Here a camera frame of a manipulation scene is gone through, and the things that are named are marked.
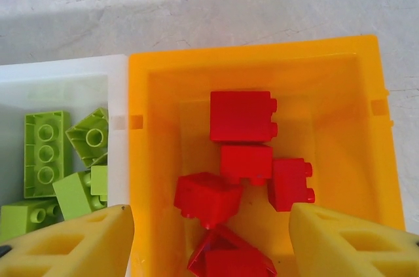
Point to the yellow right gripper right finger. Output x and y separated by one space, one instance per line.
360 251

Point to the long red lego brick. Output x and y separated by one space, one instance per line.
232 260

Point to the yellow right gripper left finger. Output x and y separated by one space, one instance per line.
65 247

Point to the white plastic bin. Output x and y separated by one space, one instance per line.
65 70

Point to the long green lego brick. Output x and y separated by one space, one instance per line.
46 154

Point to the yellow plastic bin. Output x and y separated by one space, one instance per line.
327 70

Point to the tall red lego brick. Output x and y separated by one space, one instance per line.
242 116

